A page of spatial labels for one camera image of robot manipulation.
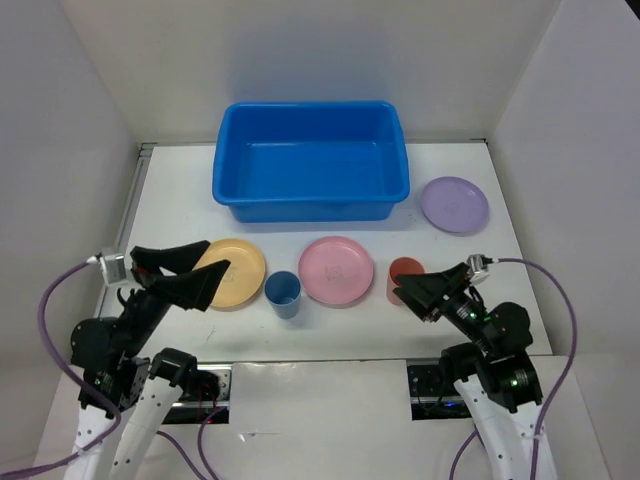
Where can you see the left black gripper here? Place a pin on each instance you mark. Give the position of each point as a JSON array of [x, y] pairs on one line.
[[192, 287]]

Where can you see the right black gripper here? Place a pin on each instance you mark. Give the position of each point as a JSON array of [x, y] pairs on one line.
[[421, 292]]

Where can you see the orange plastic cup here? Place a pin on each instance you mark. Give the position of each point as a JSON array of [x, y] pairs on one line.
[[401, 266]]

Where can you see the yellow plastic plate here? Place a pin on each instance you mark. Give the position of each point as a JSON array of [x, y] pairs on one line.
[[245, 275]]

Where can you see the purple plastic plate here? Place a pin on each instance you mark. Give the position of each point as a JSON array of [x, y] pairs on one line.
[[455, 205]]

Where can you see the blue plastic cup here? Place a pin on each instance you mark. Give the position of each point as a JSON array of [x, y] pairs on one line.
[[283, 291]]

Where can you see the pink plastic plate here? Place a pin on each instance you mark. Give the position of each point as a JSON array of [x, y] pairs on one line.
[[336, 270]]

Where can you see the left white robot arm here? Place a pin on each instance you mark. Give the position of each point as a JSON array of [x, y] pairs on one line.
[[126, 397]]

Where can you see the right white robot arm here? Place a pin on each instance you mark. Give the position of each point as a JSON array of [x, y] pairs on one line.
[[491, 371]]

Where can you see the blue plastic bin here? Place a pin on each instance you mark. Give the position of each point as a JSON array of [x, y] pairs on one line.
[[310, 162]]

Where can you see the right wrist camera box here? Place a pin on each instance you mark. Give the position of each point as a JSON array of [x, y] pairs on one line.
[[479, 265]]

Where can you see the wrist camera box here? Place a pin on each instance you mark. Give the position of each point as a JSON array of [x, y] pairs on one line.
[[112, 266], [479, 265]]

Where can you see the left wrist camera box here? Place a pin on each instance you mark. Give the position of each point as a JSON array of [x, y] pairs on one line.
[[112, 266]]

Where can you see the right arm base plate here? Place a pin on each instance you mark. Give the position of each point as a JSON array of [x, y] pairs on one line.
[[432, 397]]

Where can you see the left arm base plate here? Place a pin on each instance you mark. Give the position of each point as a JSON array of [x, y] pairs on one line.
[[209, 395]]

